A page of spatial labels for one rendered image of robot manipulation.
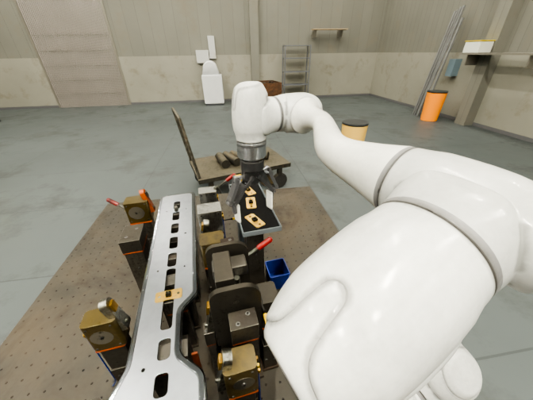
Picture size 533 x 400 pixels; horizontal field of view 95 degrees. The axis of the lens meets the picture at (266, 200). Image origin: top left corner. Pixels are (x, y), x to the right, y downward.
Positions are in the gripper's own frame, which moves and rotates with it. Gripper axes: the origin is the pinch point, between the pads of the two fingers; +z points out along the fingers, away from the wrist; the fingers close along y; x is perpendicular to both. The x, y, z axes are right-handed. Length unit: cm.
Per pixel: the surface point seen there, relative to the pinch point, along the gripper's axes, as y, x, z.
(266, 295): 12.1, 23.2, 12.0
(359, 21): -927, -633, -141
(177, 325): 35.6, 10.7, 19.8
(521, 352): -141, 92, 120
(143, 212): 28, -59, 20
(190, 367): 36.7, 23.6, 19.8
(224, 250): 16.6, 8.1, 3.1
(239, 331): 24.7, 29.2, 8.9
